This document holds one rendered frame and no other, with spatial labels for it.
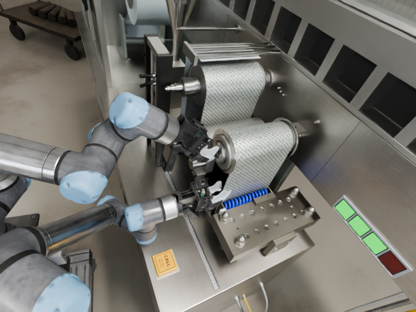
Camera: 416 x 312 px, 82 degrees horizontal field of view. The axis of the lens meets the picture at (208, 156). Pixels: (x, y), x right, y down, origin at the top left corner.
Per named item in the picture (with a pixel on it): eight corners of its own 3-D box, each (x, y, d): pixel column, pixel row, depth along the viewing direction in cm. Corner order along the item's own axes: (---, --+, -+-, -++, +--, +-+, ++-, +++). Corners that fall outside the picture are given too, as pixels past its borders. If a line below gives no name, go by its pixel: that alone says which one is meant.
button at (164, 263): (151, 258, 85) (151, 255, 83) (171, 251, 88) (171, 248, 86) (158, 278, 81) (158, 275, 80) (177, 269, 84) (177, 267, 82)
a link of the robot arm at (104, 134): (72, 153, 54) (99, 135, 49) (93, 122, 62) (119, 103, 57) (100, 173, 59) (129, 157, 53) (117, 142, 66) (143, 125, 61)
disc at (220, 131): (208, 150, 87) (217, 119, 76) (210, 150, 87) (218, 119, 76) (227, 182, 79) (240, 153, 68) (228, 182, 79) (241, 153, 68)
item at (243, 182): (217, 203, 91) (229, 173, 78) (266, 187, 101) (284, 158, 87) (218, 204, 91) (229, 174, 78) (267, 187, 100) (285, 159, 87)
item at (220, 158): (225, 160, 72) (216, 166, 79) (231, 158, 73) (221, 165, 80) (217, 137, 74) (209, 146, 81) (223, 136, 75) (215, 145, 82)
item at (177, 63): (158, 98, 148) (160, -8, 107) (179, 96, 154) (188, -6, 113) (164, 112, 141) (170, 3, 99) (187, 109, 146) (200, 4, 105)
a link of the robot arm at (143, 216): (124, 216, 77) (122, 202, 70) (158, 205, 81) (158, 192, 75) (130, 238, 72) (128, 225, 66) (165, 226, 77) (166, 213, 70)
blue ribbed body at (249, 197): (220, 205, 92) (221, 200, 89) (264, 190, 101) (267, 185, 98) (224, 213, 90) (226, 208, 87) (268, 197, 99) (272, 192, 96)
